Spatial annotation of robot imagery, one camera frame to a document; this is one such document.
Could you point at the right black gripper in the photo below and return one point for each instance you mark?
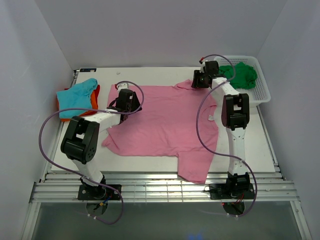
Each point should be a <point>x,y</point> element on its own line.
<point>196,83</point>

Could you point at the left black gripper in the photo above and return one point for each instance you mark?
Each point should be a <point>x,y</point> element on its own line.
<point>137,106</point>

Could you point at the pink t shirt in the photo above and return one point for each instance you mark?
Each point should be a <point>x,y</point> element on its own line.
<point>166,127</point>

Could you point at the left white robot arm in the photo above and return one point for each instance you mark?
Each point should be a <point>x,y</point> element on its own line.
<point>81,138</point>

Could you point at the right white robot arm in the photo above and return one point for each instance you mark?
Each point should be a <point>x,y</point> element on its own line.
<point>235,116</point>

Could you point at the orange folded t shirt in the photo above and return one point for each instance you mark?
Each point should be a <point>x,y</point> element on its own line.
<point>65,116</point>

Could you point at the green t shirt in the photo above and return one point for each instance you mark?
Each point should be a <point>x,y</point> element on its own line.
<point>245,77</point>

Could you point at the cyan folded t shirt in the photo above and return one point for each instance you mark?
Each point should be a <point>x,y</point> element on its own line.
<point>84,88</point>

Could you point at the dark label sticker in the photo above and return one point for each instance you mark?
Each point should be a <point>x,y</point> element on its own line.
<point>88,70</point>

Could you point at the white plastic basket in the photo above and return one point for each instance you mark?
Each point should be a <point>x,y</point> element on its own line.
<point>259,94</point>

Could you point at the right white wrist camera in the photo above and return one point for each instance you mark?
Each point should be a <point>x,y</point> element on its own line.
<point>203,62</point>

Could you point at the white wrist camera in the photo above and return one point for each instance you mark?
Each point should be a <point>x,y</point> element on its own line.
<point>122,86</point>
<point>203,62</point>

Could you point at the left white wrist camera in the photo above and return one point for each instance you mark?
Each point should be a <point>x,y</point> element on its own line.
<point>122,86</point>

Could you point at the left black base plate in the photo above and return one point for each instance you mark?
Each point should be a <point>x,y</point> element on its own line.
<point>110,191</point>

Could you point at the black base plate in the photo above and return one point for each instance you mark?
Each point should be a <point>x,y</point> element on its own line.
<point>110,191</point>
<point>219,191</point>

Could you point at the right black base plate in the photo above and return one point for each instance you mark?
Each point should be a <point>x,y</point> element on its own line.
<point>219,191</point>

